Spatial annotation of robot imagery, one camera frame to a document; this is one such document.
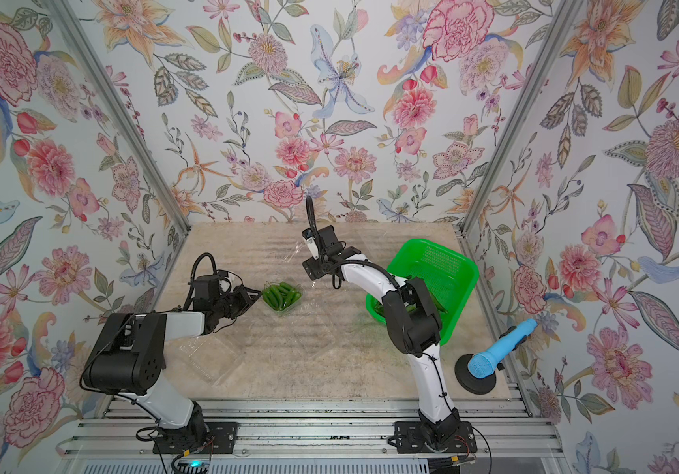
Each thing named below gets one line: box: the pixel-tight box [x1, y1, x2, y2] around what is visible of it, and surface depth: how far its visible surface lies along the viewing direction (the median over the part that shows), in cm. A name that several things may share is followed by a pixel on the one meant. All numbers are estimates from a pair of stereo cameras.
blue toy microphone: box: [467, 317, 539, 380], surface depth 66 cm
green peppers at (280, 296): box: [262, 281, 302, 311], surface depth 100 cm
